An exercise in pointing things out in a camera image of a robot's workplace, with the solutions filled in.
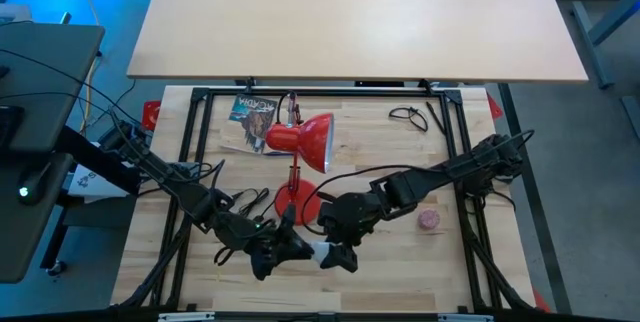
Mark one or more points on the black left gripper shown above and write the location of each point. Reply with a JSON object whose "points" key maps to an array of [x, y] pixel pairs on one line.
{"points": [[250, 237]]}

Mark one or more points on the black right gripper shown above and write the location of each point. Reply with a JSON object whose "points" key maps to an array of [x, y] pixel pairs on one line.
{"points": [[350, 217]]}

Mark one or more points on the red desk lamp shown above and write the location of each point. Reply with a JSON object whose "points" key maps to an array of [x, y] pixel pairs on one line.
{"points": [[305, 137]]}

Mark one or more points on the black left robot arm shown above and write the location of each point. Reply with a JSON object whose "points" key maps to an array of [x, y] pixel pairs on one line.
{"points": [[165, 174]]}

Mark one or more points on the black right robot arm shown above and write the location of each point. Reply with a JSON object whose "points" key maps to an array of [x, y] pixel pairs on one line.
{"points": [[435, 177]]}

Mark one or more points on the pink round ball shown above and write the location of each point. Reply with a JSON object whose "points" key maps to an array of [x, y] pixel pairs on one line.
{"points": [[429, 219]]}

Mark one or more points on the dark purple pen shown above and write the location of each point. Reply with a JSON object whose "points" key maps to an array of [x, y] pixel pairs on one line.
{"points": [[272, 154]]}

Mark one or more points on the Acadia printed booklet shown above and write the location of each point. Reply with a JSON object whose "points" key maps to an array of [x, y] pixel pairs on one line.
{"points": [[252, 122]]}

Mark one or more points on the black safety glasses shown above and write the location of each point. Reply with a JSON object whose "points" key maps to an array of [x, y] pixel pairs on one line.
{"points": [[422, 122]]}

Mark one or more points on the thin black stick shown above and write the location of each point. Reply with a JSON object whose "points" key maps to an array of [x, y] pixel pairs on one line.
{"points": [[436, 118]]}

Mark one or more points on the black rig base bar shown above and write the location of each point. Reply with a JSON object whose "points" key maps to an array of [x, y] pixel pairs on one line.
{"points": [[535, 197]]}

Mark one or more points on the white printed paper bag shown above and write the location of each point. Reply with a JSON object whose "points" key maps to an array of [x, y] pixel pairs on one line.
{"points": [[90, 182]]}

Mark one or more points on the black caster wheel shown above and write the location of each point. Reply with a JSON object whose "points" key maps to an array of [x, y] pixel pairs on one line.
{"points": [[56, 268]]}

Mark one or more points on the light wooden table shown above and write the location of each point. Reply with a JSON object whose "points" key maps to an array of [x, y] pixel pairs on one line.
{"points": [[350, 22]]}

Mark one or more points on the black computer mouse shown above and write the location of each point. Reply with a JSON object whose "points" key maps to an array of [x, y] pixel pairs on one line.
{"points": [[32, 184]]}

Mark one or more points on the dark grey side desk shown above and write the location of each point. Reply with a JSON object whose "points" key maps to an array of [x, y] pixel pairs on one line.
{"points": [[45, 72]]}

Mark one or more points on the silver mount bracket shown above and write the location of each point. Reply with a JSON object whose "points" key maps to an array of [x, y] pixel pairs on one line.
{"points": [[187, 317], [465, 318]]}

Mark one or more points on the black frame brace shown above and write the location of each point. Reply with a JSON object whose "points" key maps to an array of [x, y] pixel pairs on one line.
{"points": [[160, 267], [500, 277]]}

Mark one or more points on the black table edge rail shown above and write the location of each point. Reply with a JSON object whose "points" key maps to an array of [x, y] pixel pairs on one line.
{"points": [[325, 92]]}

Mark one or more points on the red triangular corner bracket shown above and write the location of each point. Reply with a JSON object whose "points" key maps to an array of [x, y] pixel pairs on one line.
{"points": [[495, 109], [151, 114], [541, 302]]}

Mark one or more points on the grey table leg frame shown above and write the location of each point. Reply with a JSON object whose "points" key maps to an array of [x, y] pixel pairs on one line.
{"points": [[595, 37]]}

